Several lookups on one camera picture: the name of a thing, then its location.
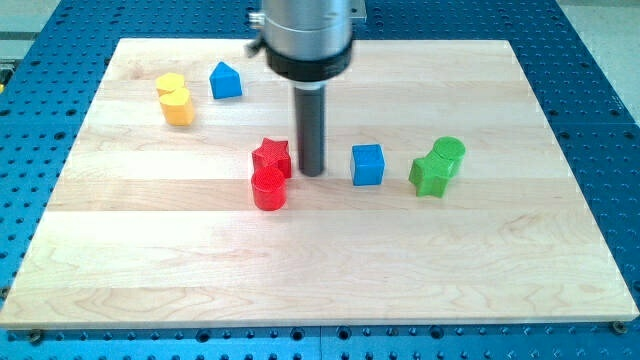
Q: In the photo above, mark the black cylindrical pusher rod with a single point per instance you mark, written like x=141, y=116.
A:
x=309, y=102

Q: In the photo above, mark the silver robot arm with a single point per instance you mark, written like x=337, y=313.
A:
x=307, y=42

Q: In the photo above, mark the blue cube block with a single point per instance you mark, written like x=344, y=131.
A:
x=367, y=164

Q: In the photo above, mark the blue triangle block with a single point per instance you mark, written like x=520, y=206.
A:
x=225, y=82

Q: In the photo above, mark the red star block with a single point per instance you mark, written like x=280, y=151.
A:
x=273, y=153

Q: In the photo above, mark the red cylinder block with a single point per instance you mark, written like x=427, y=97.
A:
x=268, y=188

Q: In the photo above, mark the yellow heart block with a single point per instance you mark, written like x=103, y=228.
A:
x=177, y=107

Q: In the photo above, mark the green star block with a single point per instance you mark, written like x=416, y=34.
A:
x=430, y=175

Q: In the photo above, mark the yellow hexagon block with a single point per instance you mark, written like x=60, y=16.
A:
x=169, y=82

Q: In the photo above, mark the green cylinder block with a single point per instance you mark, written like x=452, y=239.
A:
x=452, y=150

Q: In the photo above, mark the light wooden board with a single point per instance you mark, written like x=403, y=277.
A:
x=154, y=225

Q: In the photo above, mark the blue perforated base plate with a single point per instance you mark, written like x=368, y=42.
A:
x=51, y=91

